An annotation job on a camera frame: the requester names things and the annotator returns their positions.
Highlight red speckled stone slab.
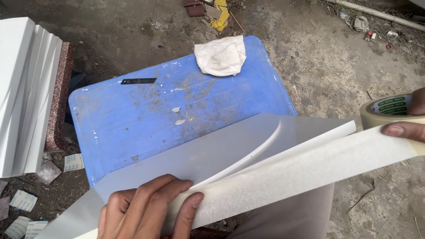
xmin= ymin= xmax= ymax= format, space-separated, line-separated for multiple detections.
xmin=44 ymin=42 xmax=75 ymax=152

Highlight black cutter blade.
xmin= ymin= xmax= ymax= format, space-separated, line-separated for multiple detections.
xmin=120 ymin=78 xmax=157 ymax=85

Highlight grey crumpled wrapper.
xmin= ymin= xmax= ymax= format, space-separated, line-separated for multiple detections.
xmin=353 ymin=15 xmax=370 ymax=33

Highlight person's right hand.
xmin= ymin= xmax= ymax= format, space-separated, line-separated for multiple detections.
xmin=382 ymin=88 xmax=425 ymax=143

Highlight white crumpled cloth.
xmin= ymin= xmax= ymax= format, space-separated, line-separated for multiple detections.
xmin=194 ymin=35 xmax=247 ymax=77

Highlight white plastic sheet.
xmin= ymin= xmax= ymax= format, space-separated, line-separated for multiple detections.
xmin=35 ymin=113 xmax=356 ymax=239

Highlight yellow crumpled scrap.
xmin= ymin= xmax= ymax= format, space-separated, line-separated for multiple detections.
xmin=210 ymin=0 xmax=230 ymax=32

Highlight printed white paper scrap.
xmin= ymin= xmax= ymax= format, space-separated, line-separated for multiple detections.
xmin=4 ymin=216 xmax=32 ymax=239
xmin=64 ymin=153 xmax=85 ymax=172
xmin=9 ymin=190 xmax=38 ymax=212
xmin=25 ymin=221 xmax=49 ymax=239

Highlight stack of white folded sheets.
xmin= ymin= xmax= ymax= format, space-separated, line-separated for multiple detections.
xmin=0 ymin=17 xmax=64 ymax=178

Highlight thin wooden stick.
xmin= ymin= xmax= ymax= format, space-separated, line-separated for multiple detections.
xmin=229 ymin=12 xmax=246 ymax=33

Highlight beige masking tape roll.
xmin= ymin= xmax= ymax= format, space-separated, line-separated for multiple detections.
xmin=163 ymin=94 xmax=425 ymax=233

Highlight red brick pieces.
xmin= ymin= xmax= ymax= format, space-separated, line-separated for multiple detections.
xmin=183 ymin=0 xmax=206 ymax=17

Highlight pale long pipe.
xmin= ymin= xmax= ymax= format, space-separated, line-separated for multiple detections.
xmin=327 ymin=0 xmax=425 ymax=32

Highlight clear plastic wrapper scrap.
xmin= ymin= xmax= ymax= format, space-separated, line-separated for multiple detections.
xmin=35 ymin=161 xmax=62 ymax=185

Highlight person's left hand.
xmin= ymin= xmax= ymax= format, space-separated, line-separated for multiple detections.
xmin=97 ymin=174 xmax=205 ymax=239

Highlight person's grey trouser leg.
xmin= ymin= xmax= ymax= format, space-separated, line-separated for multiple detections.
xmin=228 ymin=183 xmax=335 ymax=239

